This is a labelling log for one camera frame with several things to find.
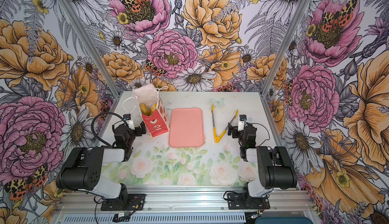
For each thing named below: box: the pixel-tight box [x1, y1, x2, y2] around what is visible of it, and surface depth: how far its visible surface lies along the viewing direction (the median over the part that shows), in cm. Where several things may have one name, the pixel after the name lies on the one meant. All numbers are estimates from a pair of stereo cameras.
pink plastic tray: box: [169, 107, 205, 148], surface depth 102 cm
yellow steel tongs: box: [211, 103, 239, 143], surface depth 101 cm
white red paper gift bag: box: [133, 83, 170, 138], surface depth 93 cm
